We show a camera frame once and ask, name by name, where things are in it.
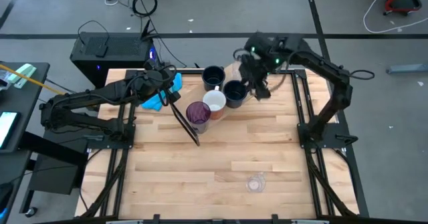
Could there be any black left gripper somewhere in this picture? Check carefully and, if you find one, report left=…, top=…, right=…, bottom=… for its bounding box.
left=142, top=62, right=183, bottom=106

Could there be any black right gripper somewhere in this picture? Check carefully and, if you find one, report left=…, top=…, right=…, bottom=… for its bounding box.
left=240, top=51, right=272, bottom=100

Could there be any dark blue speckled enamel mug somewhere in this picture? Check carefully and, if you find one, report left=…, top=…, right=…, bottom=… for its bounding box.
left=201, top=65, right=226, bottom=92
left=222, top=79, right=249, bottom=110

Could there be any purple translucent cup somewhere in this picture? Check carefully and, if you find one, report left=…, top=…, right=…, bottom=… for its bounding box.
left=185, top=100, right=212, bottom=134

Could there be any white mug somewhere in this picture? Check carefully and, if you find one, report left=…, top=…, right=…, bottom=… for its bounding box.
left=202, top=89, right=227, bottom=120

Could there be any cyan cloth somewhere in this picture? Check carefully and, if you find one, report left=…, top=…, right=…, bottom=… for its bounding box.
left=140, top=72, right=184, bottom=112

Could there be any black computer tower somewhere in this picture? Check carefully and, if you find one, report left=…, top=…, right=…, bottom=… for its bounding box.
left=69, top=31, right=157, bottom=88

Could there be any black wifi antenna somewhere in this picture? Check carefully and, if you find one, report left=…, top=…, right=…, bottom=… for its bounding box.
left=140, top=19, right=160, bottom=39

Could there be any small black device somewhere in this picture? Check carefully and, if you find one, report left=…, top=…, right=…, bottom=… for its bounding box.
left=95, top=44, right=110, bottom=58

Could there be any clear plastic footed cup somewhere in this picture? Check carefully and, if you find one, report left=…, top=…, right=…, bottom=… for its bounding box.
left=245, top=172, right=267, bottom=194

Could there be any yellow strip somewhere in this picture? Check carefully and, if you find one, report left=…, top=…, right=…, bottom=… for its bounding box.
left=0, top=63, right=66, bottom=96

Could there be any black cabinet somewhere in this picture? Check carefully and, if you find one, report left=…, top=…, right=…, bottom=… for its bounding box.
left=28, top=130, right=88, bottom=195

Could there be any grey floor bar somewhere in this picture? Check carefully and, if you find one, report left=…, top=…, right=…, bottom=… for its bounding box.
left=386, top=62, right=428, bottom=75

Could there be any black side desk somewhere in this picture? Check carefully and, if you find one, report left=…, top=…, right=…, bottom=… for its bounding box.
left=0, top=62, right=51, bottom=224

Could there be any mint green stapler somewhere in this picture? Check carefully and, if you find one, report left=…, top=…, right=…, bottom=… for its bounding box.
left=6, top=63, right=37, bottom=90

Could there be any phone with lit screen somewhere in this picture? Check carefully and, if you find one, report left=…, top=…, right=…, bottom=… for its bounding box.
left=0, top=111, right=21, bottom=150

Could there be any black aluminium table frame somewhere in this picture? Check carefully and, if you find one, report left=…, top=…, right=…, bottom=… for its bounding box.
left=76, top=68, right=370, bottom=224

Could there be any coiled black cable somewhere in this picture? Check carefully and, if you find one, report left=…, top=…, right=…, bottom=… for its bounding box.
left=132, top=0, right=158, bottom=17

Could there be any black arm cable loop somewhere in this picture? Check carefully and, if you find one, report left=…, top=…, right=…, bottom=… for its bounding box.
left=349, top=69, right=375, bottom=81

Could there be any long white cable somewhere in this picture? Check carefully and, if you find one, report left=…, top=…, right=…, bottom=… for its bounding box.
left=362, top=0, right=428, bottom=34

